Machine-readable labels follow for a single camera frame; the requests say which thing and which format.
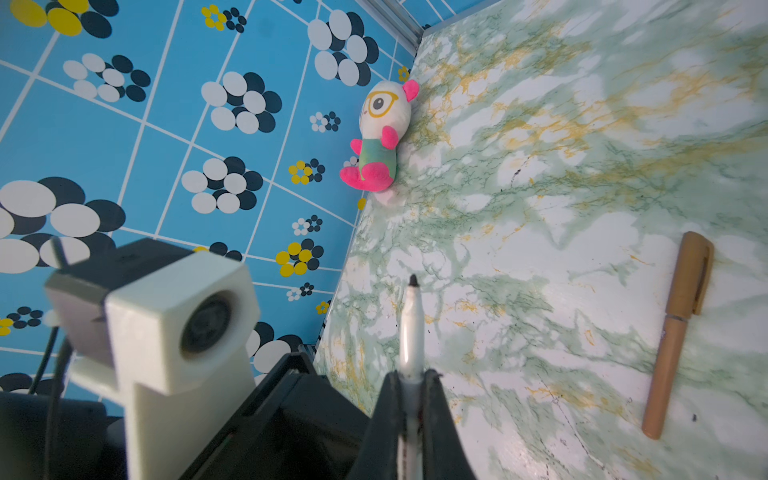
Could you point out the white pen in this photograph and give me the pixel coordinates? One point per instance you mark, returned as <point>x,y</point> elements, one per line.
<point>411,367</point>

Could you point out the aluminium frame post left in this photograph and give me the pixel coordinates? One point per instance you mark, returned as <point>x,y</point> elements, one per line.
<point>395,19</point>

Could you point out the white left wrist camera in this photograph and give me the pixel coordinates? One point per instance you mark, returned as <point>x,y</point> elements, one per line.
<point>162,331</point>

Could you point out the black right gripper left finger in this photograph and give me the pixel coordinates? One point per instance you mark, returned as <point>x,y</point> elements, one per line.
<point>378,455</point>

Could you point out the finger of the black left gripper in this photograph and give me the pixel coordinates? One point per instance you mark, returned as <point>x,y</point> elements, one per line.
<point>294,425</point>

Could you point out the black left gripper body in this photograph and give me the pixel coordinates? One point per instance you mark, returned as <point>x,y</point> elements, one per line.
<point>83,441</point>

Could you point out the pink white plush toy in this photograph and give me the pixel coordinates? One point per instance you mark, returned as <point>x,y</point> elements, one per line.
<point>384,120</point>

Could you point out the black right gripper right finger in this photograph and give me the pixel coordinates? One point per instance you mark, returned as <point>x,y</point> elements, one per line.
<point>442,454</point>

